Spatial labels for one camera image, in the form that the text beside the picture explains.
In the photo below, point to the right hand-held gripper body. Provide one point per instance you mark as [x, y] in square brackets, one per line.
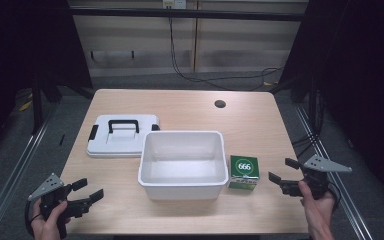
[323, 165]

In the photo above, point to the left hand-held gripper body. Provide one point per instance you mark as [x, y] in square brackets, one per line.
[48, 186]

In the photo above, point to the green and white carton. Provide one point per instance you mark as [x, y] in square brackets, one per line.
[244, 166]

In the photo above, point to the person's left hand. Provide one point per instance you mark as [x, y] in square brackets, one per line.
[48, 226]

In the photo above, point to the person's right hand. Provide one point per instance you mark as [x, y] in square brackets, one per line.
[316, 206]

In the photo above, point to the black metal stand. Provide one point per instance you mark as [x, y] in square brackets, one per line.
[37, 106]

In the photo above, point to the white plastic storage box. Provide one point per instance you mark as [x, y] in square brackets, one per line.
[183, 186]

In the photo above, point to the dark curtain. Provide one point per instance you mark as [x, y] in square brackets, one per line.
[20, 43]
[363, 83]

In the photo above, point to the dark round table grommet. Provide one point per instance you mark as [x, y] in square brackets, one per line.
[220, 103]

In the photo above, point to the metal floor rail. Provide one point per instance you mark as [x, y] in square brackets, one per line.
[343, 193]
[10, 176]

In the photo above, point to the black wall bracket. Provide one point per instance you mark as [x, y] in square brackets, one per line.
[112, 55]

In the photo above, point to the black horizontal frame bar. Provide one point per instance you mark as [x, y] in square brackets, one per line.
[186, 14]

